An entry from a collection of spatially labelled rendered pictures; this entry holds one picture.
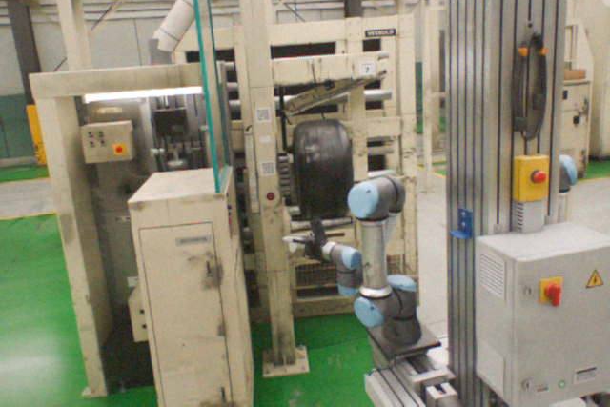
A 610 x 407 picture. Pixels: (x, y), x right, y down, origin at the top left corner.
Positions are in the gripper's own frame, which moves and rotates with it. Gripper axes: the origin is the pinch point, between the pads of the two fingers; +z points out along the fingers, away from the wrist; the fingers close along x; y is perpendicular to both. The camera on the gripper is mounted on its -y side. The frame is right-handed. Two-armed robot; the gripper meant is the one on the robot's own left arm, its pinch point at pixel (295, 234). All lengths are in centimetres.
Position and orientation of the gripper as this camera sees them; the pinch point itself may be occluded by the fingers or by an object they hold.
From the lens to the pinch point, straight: 223.3
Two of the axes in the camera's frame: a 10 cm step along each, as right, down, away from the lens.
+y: -0.3, 9.9, 1.5
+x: 7.5, -0.7, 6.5
